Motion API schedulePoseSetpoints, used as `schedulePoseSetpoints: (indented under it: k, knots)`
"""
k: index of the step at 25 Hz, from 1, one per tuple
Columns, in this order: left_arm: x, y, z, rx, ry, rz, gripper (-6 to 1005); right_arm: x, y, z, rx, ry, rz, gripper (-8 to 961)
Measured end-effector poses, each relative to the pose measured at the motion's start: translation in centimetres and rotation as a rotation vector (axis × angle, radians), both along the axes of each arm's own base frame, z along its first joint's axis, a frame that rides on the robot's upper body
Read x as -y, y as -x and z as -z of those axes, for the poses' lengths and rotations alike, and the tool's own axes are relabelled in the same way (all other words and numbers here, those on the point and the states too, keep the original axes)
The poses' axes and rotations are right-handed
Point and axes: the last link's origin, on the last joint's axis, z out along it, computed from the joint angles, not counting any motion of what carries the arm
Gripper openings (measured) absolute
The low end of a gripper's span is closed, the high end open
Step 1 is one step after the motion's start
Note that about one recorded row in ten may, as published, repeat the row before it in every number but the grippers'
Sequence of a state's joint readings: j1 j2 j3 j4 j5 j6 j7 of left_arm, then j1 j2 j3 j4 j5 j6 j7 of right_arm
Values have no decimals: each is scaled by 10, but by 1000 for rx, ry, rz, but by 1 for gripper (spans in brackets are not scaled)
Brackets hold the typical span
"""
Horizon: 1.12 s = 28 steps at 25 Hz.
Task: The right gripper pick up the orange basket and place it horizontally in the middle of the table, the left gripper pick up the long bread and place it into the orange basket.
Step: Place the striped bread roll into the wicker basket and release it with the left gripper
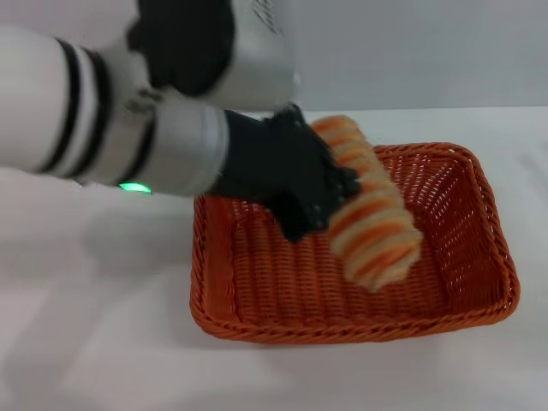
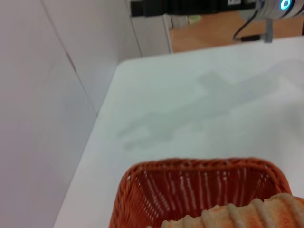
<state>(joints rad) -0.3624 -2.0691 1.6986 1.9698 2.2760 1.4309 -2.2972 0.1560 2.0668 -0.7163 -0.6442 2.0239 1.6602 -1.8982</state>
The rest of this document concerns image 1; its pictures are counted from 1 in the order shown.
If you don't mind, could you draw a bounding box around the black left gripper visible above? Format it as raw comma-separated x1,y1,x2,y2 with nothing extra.
211,104,361,243

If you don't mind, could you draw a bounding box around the orange striped bread toy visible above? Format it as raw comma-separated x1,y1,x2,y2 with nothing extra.
310,114,425,295

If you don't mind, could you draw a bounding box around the orange woven plastic basket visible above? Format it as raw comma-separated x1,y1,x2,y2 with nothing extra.
189,142,522,347

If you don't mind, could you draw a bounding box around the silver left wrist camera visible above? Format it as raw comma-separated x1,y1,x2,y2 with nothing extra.
229,0,304,113

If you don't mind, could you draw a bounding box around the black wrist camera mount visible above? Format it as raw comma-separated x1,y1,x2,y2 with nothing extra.
127,0,235,98

